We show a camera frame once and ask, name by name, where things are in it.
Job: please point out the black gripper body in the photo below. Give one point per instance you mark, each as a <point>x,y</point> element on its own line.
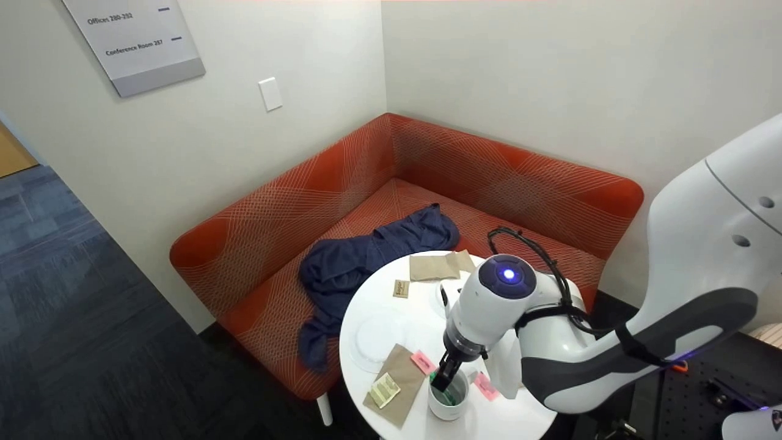
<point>457,349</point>

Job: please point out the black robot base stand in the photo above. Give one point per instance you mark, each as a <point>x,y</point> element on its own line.
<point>729,392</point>

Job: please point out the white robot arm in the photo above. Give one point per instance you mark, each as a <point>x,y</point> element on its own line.
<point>713,246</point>

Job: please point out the pink sweetener packet left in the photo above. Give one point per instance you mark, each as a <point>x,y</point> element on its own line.
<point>423,362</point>

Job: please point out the pink sweetener packet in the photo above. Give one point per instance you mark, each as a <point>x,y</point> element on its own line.
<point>485,384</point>
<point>423,362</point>

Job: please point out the pink sweetener packet right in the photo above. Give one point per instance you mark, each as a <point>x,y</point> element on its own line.
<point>485,384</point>

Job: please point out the white paper cup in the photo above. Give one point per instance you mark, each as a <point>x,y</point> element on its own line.
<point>452,401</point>

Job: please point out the brown napkin under packet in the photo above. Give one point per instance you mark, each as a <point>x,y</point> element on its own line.
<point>409,378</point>

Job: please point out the round white table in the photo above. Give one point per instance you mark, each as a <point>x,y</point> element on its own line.
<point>421,320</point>

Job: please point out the yellow-green tea packet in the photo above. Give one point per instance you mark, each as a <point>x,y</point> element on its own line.
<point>384,390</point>

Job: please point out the white plate near sofa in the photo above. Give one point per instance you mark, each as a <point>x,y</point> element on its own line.
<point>375,338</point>

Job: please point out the brown sugar packet left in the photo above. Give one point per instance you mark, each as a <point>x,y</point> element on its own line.
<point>402,290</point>

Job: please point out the brown napkin far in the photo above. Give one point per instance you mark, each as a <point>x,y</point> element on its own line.
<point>435,268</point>

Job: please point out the navy blue cloth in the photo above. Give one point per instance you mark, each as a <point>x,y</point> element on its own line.
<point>333,269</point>

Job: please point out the orange corner sofa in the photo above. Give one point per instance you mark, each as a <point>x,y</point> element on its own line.
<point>243,261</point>

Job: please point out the grey wall sign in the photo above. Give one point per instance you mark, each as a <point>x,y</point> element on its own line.
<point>139,44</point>

